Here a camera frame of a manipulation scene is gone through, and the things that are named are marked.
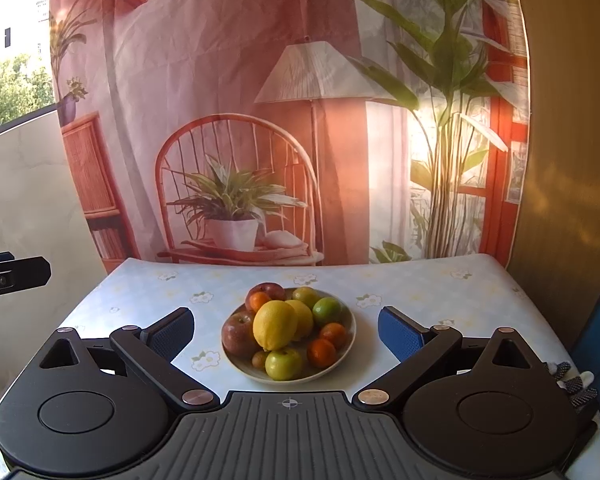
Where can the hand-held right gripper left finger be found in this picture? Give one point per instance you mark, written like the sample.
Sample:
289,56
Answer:
172,334

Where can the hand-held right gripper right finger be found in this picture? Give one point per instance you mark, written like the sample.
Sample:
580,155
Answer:
400,336

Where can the beige plate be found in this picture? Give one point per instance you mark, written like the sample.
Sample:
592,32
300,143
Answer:
349,332

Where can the red apple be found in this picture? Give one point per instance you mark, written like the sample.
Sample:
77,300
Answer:
267,291
236,336

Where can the orange mandarin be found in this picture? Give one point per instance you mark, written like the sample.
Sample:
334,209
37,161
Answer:
321,352
334,335
256,302

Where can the green apple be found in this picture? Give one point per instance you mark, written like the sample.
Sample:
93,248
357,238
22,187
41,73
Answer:
283,364
326,311

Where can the brown kiwi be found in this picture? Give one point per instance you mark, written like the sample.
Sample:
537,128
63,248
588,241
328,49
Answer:
259,359

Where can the yellow lemon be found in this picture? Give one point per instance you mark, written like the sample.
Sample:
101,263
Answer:
275,325
305,319

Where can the floral plaid tablecloth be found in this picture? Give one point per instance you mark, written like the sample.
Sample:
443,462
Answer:
430,285

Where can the yellow-green apple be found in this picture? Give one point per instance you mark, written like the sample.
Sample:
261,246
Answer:
306,296

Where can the green trees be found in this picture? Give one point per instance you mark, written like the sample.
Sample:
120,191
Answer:
10,90

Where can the brown wooden board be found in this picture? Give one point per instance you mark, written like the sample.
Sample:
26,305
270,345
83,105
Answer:
555,185

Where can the printed backdrop cloth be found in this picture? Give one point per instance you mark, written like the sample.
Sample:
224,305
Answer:
205,60

